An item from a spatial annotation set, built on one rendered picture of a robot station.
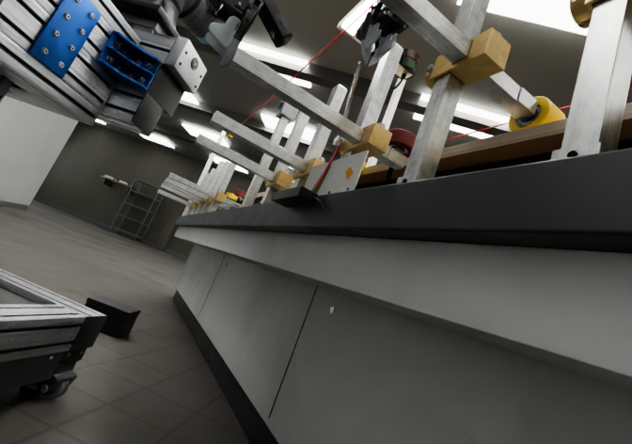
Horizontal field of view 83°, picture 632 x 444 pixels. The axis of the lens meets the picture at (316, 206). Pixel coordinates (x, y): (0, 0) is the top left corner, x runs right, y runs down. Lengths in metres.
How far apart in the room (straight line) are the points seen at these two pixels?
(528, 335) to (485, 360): 0.27
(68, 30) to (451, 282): 0.89
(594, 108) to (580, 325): 0.22
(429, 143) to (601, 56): 0.24
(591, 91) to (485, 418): 0.47
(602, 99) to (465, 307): 0.26
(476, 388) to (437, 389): 0.08
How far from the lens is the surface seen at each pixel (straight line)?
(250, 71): 0.73
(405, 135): 0.85
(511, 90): 0.74
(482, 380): 0.68
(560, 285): 0.42
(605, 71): 0.50
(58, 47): 0.98
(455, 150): 0.85
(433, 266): 0.52
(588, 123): 0.47
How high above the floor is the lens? 0.49
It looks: 13 degrees up
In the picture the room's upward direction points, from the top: 21 degrees clockwise
